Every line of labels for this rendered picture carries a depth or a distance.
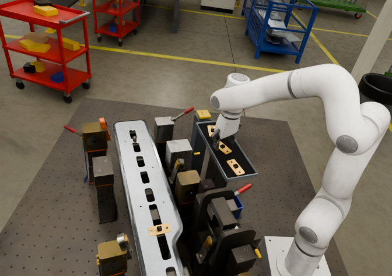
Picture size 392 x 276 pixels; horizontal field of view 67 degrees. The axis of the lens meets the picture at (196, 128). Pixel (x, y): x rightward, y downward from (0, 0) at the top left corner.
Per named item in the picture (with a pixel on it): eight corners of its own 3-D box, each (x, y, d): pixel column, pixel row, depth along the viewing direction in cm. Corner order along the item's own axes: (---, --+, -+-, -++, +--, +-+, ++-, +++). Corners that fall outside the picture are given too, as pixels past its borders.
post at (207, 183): (188, 236, 144) (199, 180, 120) (198, 234, 146) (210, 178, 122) (191, 245, 140) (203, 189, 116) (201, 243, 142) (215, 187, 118)
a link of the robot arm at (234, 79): (231, 116, 111) (247, 108, 117) (239, 85, 103) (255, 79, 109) (215, 105, 115) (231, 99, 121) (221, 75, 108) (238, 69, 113)
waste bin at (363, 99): (329, 121, 381) (354, 70, 337) (366, 126, 384) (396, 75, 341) (344, 147, 340) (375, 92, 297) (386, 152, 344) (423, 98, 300)
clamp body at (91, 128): (83, 175, 166) (75, 123, 144) (108, 171, 171) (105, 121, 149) (83, 187, 160) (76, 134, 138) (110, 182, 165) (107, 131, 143)
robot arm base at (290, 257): (315, 249, 135) (328, 225, 124) (325, 292, 120) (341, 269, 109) (273, 244, 136) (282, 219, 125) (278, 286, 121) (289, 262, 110)
